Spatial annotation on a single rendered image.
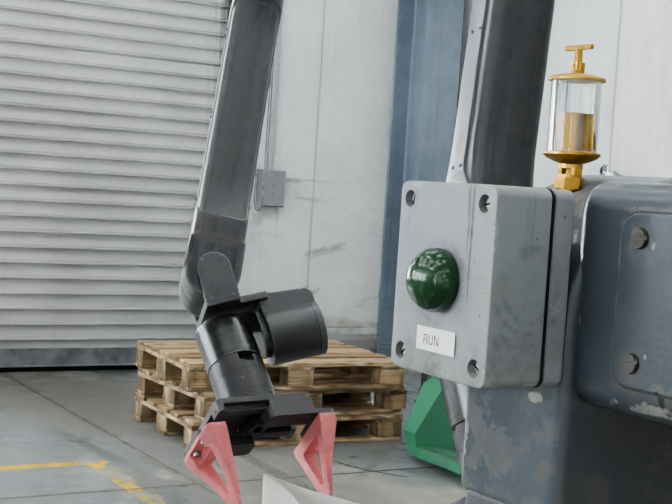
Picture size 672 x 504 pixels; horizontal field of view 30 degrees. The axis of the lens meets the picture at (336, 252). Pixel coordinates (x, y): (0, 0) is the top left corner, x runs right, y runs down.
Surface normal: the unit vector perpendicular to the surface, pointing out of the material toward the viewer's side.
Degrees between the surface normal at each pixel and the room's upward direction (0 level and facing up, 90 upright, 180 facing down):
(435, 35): 90
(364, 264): 90
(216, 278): 64
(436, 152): 90
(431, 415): 75
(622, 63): 90
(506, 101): 79
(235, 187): 60
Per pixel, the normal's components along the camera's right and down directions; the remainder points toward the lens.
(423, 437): 0.51, -0.18
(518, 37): 0.33, -0.11
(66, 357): 0.51, 0.07
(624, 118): -0.86, -0.03
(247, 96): 0.26, -0.37
